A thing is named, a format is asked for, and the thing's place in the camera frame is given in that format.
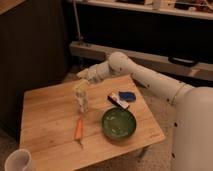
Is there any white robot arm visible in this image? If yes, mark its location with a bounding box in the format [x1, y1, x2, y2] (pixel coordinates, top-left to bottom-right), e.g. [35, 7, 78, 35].
[77, 52, 213, 171]

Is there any white patterned bottle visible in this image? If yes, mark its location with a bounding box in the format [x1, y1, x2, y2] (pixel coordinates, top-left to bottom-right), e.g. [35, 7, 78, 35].
[75, 88, 88, 113]

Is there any white and dark packet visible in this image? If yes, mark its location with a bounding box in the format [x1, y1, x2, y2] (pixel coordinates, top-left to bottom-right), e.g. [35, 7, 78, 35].
[107, 92, 129, 109]

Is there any orange carrot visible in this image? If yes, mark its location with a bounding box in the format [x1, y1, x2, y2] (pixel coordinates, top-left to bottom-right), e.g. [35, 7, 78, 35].
[74, 118, 83, 144]

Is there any wooden table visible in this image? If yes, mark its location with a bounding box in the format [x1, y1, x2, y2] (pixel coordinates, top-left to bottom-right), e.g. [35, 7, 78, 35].
[20, 76, 165, 171]

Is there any blue sponge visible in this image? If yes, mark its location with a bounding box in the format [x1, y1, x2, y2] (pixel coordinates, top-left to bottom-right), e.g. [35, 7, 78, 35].
[119, 92, 136, 102]

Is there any green bowl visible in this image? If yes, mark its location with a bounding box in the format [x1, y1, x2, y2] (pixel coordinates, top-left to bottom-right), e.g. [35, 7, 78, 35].
[101, 107, 137, 141]

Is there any metal pole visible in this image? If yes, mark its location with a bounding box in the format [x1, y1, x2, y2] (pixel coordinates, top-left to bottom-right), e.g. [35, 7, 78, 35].
[73, 0, 83, 44]

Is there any white cup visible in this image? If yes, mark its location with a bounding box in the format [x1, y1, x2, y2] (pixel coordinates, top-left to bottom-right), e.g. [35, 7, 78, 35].
[4, 149, 34, 171]

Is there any long grey case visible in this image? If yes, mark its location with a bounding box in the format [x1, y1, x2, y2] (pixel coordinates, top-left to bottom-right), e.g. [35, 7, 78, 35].
[69, 41, 213, 81]

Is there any upper shelf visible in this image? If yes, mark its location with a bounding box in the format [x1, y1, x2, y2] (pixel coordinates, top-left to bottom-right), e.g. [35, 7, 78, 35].
[76, 0, 213, 21]

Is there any black case handle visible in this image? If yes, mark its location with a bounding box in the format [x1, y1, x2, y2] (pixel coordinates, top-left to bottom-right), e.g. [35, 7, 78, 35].
[168, 57, 198, 67]

